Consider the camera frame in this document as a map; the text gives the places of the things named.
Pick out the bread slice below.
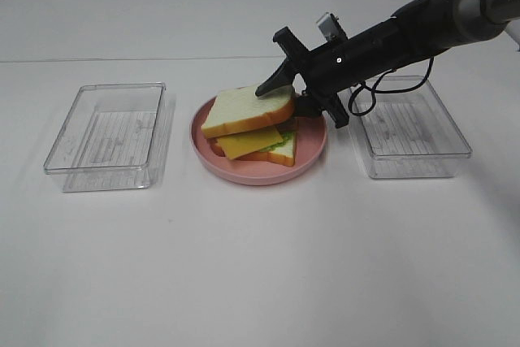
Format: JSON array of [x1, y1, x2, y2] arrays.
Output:
[[208, 129, 297, 167], [201, 85, 295, 138]]

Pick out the red bacon strip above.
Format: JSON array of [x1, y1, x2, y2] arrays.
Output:
[[278, 118, 298, 132]]

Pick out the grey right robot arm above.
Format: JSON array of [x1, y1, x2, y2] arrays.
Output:
[[255, 0, 519, 128]]

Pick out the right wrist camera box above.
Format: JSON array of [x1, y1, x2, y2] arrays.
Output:
[[316, 12, 348, 42]]

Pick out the green lettuce leaf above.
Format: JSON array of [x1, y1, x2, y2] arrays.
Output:
[[259, 131, 297, 154]]

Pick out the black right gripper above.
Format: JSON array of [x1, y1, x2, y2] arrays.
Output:
[[255, 19, 406, 128]]

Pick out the clear left plastic tray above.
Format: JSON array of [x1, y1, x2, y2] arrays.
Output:
[[43, 82, 169, 193]]

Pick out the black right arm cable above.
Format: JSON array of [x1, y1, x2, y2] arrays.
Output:
[[347, 0, 501, 119]]

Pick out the pink round plate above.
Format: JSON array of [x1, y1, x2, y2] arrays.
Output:
[[190, 97, 327, 185]]

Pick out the clear plastic tray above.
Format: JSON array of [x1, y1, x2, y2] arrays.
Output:
[[43, 82, 169, 193], [349, 81, 472, 180]]

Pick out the yellow cheese slice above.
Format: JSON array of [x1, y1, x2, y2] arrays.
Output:
[[215, 126, 283, 159]]

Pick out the clear right plastic tray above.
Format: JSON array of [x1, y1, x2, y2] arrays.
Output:
[[349, 81, 472, 180]]

